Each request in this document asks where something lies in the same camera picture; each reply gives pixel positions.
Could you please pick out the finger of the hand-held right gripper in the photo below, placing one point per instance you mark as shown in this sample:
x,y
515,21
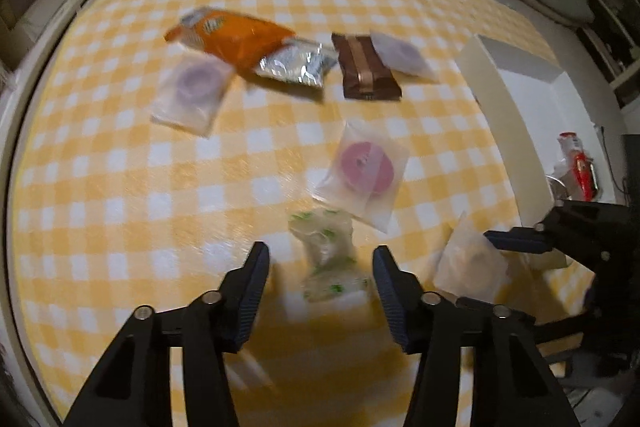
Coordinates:
x,y
515,241
565,327

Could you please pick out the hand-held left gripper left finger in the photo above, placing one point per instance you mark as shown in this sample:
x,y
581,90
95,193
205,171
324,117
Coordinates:
x,y
250,297

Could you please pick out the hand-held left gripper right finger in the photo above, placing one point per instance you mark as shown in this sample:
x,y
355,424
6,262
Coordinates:
x,y
395,302

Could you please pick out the white round candy packet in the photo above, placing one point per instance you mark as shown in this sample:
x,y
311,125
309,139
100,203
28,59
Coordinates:
x,y
470,264

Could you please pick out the green white candy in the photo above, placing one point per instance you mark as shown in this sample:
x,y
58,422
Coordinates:
x,y
327,257

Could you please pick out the red snack packet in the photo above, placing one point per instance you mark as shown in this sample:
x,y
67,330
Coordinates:
x,y
580,167

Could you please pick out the pink round candy packet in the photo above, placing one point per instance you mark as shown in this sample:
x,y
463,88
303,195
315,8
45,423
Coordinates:
x,y
362,172

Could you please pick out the white cardboard box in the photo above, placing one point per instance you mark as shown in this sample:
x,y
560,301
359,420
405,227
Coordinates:
x,y
525,107

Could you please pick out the brown chocolate packet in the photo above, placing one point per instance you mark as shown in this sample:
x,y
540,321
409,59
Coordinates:
x,y
365,67

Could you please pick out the silver green snack packet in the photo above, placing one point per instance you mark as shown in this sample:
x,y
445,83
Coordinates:
x,y
295,64

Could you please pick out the orange snack packet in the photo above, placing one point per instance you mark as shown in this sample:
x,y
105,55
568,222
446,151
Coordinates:
x,y
235,34

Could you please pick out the yellow checkered mat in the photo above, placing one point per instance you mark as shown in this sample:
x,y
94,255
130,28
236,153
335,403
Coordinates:
x,y
150,207

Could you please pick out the white wall shelf niche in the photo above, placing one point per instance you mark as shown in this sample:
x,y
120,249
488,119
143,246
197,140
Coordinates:
x,y
600,7

